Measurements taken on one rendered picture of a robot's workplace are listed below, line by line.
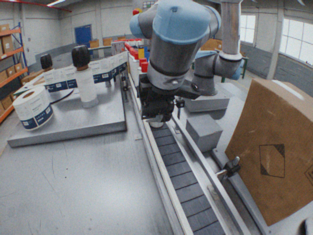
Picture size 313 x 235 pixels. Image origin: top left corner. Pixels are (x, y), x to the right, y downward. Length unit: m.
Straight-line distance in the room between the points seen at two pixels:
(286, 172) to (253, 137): 0.13
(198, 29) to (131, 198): 0.40
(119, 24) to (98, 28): 1.20
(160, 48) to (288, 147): 0.31
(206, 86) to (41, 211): 0.88
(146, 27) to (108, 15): 8.23
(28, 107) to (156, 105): 0.58
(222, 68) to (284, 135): 0.47
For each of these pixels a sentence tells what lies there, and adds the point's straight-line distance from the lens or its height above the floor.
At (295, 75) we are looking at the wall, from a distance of 5.87.
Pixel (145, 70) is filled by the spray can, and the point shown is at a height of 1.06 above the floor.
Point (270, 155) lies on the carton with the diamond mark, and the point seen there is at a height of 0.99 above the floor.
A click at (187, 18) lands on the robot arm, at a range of 0.17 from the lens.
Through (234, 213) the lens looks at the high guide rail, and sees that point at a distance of 0.28.
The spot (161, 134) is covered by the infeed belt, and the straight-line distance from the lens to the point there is 0.47.
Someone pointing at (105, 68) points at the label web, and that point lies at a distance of 0.87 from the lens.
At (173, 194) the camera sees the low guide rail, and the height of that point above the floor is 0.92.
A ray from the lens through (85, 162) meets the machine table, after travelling 0.51.
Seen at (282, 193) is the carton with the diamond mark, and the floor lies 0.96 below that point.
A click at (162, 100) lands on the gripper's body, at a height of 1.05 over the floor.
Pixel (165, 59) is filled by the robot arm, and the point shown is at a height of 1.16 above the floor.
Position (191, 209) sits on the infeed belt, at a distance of 0.34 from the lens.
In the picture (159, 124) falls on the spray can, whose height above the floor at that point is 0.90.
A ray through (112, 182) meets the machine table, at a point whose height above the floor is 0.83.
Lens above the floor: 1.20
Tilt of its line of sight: 35 degrees down
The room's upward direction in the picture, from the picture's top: straight up
